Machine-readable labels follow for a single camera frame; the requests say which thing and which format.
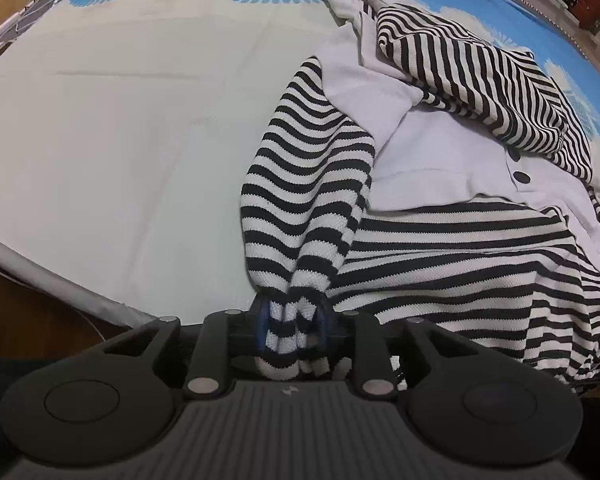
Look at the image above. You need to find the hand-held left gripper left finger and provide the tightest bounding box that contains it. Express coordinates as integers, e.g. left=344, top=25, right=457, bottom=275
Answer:
left=97, top=305, right=273, bottom=402

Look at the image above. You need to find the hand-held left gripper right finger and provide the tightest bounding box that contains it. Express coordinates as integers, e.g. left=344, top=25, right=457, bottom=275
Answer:
left=314, top=305, right=487, bottom=402

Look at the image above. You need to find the striped and white hooded top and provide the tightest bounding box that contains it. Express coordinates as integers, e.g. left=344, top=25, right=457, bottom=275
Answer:
left=239, top=0, right=600, bottom=401

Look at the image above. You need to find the blue printed bed sheet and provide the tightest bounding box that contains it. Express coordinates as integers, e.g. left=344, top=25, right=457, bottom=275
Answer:
left=0, top=0, right=600, bottom=328

